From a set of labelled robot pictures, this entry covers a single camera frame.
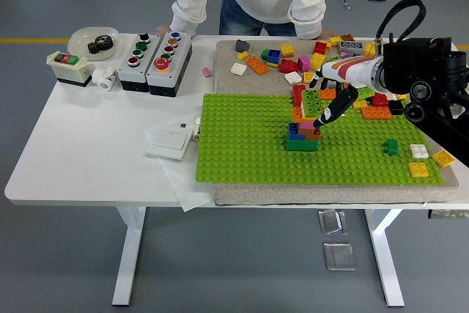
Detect white paper sheet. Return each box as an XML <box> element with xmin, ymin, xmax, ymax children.
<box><xmin>143</xmin><ymin>118</ymin><xmax>215</xmax><ymax>213</ymax></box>

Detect white plug adapter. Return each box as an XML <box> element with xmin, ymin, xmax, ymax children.
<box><xmin>178</xmin><ymin>117</ymin><xmax>202</xmax><ymax>142</ymax></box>

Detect grey long brick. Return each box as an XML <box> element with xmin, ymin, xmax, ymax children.
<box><xmin>337</xmin><ymin>40</ymin><xmax>365</xmax><ymax>54</ymax></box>

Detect white pipe tee fitting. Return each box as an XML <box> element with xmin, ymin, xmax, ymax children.
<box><xmin>91</xmin><ymin>66</ymin><xmax>119</xmax><ymax>92</ymax></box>

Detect under-table tray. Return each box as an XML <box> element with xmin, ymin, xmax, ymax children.
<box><xmin>426</xmin><ymin>209</ymin><xmax>469</xmax><ymax>221</ymax></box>

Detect dark green wide brick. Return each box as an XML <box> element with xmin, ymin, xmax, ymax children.
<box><xmin>284</xmin><ymin>135</ymin><xmax>318</xmax><ymax>152</ymax></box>

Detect blue green yellow brick stack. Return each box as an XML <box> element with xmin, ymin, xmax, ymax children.
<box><xmin>260</xmin><ymin>48</ymin><xmax>283</xmax><ymax>69</ymax></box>

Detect three-button control box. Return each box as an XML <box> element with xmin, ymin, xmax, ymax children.
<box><xmin>117</xmin><ymin>32</ymin><xmax>162</xmax><ymax>92</ymax></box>

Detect green studded baseplate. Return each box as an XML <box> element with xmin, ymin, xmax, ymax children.
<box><xmin>196</xmin><ymin>93</ymin><xmax>445</xmax><ymax>186</ymax></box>

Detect white table leg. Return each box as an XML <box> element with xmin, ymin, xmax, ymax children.
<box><xmin>364</xmin><ymin>209</ymin><xmax>406</xmax><ymax>309</ymax></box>
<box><xmin>111</xmin><ymin>206</ymin><xmax>147</xmax><ymax>306</ymax></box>

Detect black metal gears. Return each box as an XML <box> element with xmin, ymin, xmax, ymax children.
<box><xmin>86</xmin><ymin>34</ymin><xmax>114</xmax><ymax>56</ymax></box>

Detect four-button emergency stop box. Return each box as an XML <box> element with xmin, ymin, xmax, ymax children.
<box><xmin>145</xmin><ymin>30</ymin><xmax>193</xmax><ymax>98</ymax></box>

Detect white plastic bowl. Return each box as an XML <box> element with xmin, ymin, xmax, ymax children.
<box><xmin>67</xmin><ymin>26</ymin><xmax>120</xmax><ymax>62</ymax></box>

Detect white wall switch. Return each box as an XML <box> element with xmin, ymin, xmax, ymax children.
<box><xmin>146</xmin><ymin>128</ymin><xmax>193</xmax><ymax>162</ymax></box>

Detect metal floor plate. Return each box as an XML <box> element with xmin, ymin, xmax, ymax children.
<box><xmin>323</xmin><ymin>241</ymin><xmax>357</xmax><ymax>272</ymax></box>
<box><xmin>317</xmin><ymin>209</ymin><xmax>349</xmax><ymax>236</ymax></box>

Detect grey-brown mat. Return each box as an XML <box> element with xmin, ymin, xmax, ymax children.
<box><xmin>213</xmin><ymin>39</ymin><xmax>459</xmax><ymax>207</ymax></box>

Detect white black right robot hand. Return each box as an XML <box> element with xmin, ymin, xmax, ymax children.
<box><xmin>311</xmin><ymin>55</ymin><xmax>380</xmax><ymax>129</ymax></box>

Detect red long brick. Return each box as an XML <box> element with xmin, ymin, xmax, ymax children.
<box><xmin>292</xmin><ymin>84</ymin><xmax>307</xmax><ymax>107</ymax></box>
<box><xmin>370</xmin><ymin>93</ymin><xmax>390</xmax><ymax>108</ymax></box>

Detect red green button switch box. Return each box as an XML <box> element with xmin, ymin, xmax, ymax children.
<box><xmin>46</xmin><ymin>51</ymin><xmax>92</xmax><ymax>89</ymax></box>

